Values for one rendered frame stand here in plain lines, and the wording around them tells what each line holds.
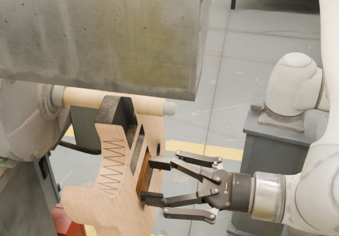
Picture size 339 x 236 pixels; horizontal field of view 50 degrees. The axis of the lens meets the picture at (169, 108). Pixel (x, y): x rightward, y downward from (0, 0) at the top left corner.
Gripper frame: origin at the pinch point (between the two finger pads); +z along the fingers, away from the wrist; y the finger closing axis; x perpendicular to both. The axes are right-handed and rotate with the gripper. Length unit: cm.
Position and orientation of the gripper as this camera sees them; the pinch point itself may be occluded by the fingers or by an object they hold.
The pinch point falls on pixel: (147, 178)
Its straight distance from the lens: 74.1
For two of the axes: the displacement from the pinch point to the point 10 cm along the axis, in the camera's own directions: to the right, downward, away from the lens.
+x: -0.6, -6.3, -7.7
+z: -9.8, -1.1, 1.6
